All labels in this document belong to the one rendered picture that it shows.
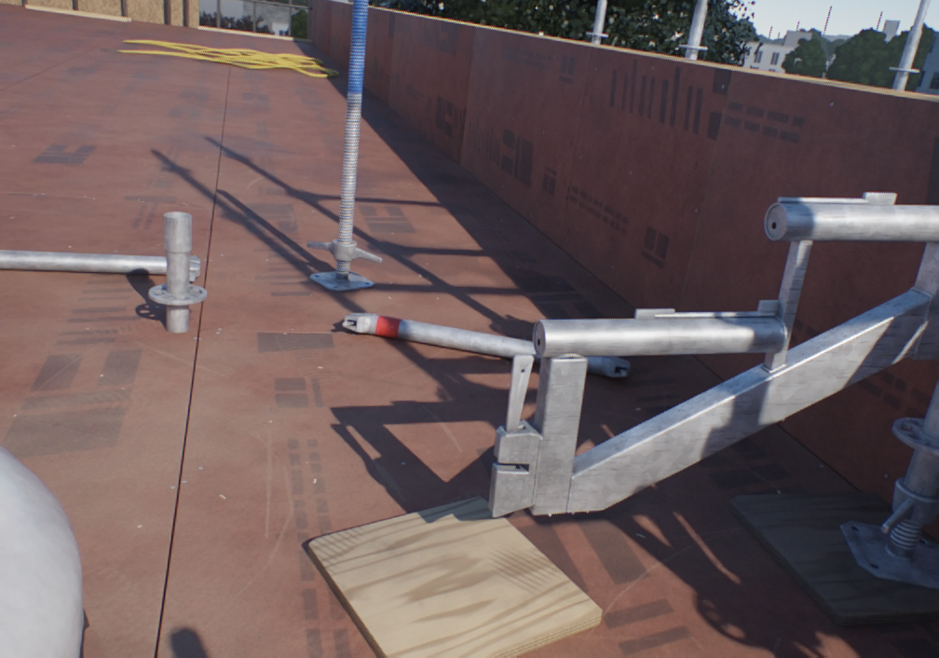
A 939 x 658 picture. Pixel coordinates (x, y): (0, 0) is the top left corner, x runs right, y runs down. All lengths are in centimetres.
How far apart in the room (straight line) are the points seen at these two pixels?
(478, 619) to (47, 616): 61
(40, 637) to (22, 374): 119
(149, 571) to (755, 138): 154
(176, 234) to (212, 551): 85
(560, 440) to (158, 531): 60
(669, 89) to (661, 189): 27
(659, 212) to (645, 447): 133
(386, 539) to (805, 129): 122
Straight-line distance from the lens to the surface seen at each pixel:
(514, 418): 110
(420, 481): 146
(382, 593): 118
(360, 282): 240
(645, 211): 250
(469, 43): 456
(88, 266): 239
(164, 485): 144
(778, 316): 121
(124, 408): 168
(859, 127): 181
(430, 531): 130
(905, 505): 148
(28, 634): 68
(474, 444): 159
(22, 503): 77
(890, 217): 123
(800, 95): 197
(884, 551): 156
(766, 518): 154
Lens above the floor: 75
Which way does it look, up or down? 20 degrees down
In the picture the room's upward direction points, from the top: 7 degrees clockwise
